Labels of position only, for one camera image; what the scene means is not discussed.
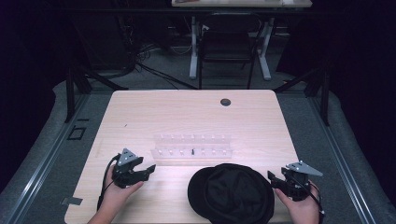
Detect black hat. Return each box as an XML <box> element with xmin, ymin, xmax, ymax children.
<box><xmin>187</xmin><ymin>162</ymin><xmax>276</xmax><ymax>224</ymax></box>

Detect aluminium floor rail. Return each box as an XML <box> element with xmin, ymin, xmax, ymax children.
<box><xmin>5</xmin><ymin>92</ymin><xmax>92</xmax><ymax>224</ymax></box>
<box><xmin>306</xmin><ymin>92</ymin><xmax>377</xmax><ymax>224</ymax></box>

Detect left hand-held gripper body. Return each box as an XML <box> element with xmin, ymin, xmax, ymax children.
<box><xmin>111</xmin><ymin>147</ymin><xmax>140</xmax><ymax>189</ymax></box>

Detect black metal stand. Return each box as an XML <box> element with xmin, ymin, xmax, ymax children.
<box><xmin>64</xmin><ymin>59</ymin><xmax>129</xmax><ymax>123</ymax></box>
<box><xmin>273</xmin><ymin>60</ymin><xmax>332</xmax><ymax>127</ymax></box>

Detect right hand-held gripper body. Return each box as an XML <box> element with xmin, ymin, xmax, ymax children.
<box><xmin>283</xmin><ymin>160</ymin><xmax>324</xmax><ymax>202</ymax></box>

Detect grey tape strip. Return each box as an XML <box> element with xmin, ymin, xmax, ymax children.
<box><xmin>60</xmin><ymin>196</ymin><xmax>84</xmax><ymax>206</ymax></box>

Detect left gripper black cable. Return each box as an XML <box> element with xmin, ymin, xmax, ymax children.
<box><xmin>96</xmin><ymin>154</ymin><xmax>121</xmax><ymax>211</ymax></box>

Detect bundle of floor cables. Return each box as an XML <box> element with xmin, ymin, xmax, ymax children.
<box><xmin>122</xmin><ymin>18</ymin><xmax>200</xmax><ymax>91</ymax></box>

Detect clear acrylic peg rack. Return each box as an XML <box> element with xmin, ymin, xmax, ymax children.
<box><xmin>150</xmin><ymin>133</ymin><xmax>234</xmax><ymax>161</ymax></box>

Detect white-legged desk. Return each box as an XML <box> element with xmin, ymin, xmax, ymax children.
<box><xmin>171</xmin><ymin>0</ymin><xmax>313</xmax><ymax>81</ymax></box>

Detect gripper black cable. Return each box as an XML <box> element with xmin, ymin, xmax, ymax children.
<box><xmin>306</xmin><ymin>181</ymin><xmax>325</xmax><ymax>218</ymax></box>
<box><xmin>96</xmin><ymin>154</ymin><xmax>121</xmax><ymax>211</ymax></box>

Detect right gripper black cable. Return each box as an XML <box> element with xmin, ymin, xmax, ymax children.
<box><xmin>306</xmin><ymin>181</ymin><xmax>325</xmax><ymax>218</ymax></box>

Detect person's left hand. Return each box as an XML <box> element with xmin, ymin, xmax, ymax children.
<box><xmin>98</xmin><ymin>164</ymin><xmax>146</xmax><ymax>215</ymax></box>

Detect black chair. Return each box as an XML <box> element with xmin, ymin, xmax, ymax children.
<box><xmin>197</xmin><ymin>12</ymin><xmax>266</xmax><ymax>91</ymax></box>

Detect person's right hand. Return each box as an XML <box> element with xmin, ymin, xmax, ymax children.
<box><xmin>274</xmin><ymin>183</ymin><xmax>322</xmax><ymax>224</ymax></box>

